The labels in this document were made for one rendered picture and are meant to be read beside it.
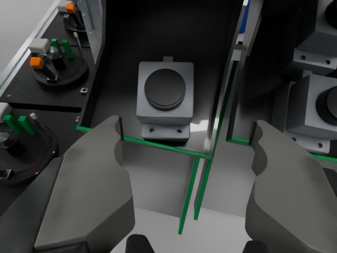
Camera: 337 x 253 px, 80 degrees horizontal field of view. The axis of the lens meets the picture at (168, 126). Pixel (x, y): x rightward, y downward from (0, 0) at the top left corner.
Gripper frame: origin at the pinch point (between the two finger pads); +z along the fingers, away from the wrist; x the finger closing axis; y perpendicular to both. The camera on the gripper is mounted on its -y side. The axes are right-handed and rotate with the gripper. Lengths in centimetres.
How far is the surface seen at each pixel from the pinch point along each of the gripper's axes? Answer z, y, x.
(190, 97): 3.3, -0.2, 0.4
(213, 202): 14.4, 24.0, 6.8
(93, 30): 13.3, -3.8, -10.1
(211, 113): 8.2, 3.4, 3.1
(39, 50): 50, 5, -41
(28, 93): 36, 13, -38
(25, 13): 90, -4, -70
